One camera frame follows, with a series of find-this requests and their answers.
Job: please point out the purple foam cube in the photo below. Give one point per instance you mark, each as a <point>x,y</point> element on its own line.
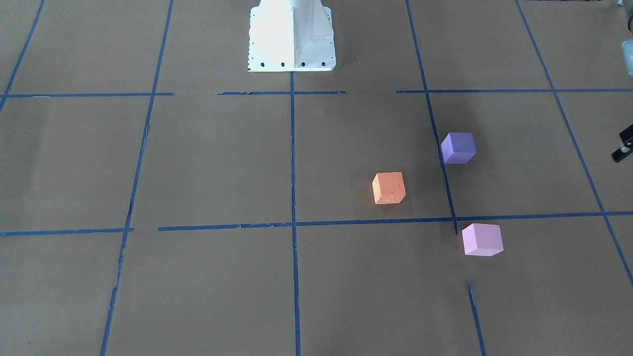
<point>458,148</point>

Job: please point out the pink foam cube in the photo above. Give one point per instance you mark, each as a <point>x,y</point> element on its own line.
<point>482,240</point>

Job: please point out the brown paper table cover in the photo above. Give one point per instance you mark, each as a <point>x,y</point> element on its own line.
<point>157,199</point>

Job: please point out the orange foam cube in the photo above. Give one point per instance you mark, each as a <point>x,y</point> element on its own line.
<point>388,188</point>

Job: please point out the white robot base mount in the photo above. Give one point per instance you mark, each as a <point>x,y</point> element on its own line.
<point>291,36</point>

